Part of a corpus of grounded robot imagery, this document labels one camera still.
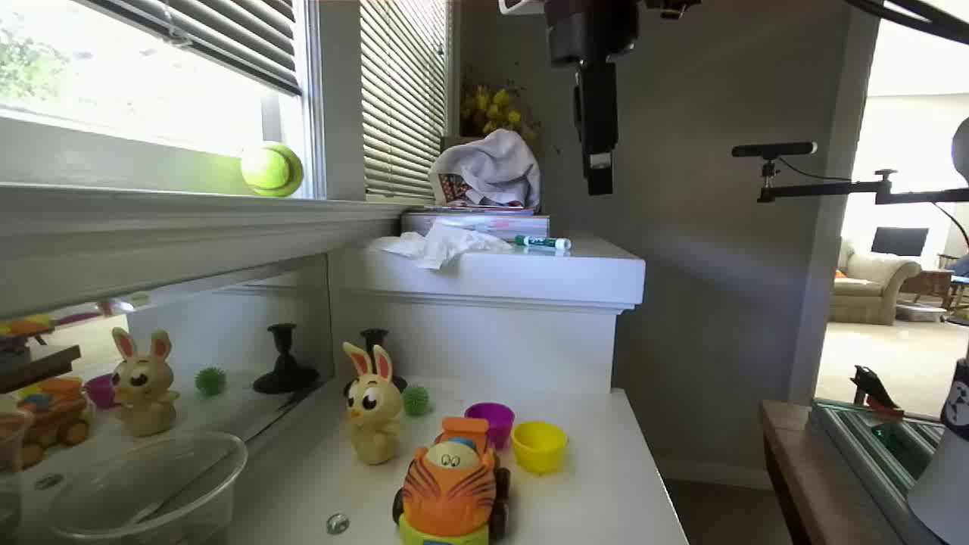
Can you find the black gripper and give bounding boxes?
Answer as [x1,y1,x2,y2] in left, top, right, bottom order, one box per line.
[545,0,642,199]

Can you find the magenta plastic cup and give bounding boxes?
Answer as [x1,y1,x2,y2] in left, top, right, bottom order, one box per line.
[463,401,517,450]

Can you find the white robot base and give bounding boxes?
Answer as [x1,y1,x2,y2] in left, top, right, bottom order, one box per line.
[904,345,969,545]

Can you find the narrow white window blind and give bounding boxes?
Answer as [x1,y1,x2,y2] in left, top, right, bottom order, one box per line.
[353,0,455,203]

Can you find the white window sill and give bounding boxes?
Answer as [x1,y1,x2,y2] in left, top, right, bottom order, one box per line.
[0,179,413,322]

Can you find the yellow flowers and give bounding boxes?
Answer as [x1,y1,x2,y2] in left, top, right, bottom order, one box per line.
[458,83,538,144]

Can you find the white printed bag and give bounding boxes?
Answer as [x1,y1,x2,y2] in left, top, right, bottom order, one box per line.
[429,126,545,216]

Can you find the teal tube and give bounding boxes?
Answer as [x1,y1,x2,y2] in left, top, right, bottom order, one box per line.
[505,234,576,257]

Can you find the crumpled white cloth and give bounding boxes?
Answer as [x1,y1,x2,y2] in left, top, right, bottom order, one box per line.
[368,222,517,275]

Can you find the white cabinet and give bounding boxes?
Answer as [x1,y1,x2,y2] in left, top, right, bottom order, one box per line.
[330,234,647,401]

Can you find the black candlestick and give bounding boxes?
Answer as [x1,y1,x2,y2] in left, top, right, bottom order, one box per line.
[358,326,413,397]

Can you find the beige couch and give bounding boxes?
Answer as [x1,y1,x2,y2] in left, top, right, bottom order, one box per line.
[826,245,925,326]

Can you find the dark monitor screen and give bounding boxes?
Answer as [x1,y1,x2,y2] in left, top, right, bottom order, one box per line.
[870,224,934,260]

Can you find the yellow plastic cup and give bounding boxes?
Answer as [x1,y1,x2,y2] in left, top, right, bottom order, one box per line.
[510,417,571,477]

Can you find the yellow-green tennis ball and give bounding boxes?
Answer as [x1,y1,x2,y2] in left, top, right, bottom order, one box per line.
[239,141,307,203]

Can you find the green pompom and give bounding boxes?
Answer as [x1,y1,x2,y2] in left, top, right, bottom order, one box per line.
[399,383,435,422]

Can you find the beige bunny toy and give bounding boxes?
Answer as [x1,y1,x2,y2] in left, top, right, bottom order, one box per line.
[340,340,408,470]

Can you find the dark bird figurine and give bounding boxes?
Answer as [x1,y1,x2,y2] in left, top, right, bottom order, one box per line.
[848,362,909,426]

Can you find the brown wooden table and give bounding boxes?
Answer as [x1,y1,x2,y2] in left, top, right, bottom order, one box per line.
[759,397,919,545]

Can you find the orange tiger toy car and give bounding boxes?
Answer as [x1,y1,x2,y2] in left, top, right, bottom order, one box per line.
[391,415,516,545]

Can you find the green framed tray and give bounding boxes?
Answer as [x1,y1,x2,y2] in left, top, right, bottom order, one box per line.
[808,397,948,538]

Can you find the clear plastic container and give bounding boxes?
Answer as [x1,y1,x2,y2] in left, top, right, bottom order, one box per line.
[41,430,250,545]

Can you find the black bar camera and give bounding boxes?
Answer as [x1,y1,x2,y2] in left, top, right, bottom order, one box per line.
[730,138,825,164]

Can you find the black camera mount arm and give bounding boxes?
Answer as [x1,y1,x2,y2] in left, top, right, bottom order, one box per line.
[755,158,969,209]

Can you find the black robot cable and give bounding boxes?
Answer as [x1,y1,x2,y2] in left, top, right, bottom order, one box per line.
[845,0,969,49]

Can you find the wall mirror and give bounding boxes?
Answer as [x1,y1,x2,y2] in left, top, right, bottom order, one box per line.
[0,250,336,545]

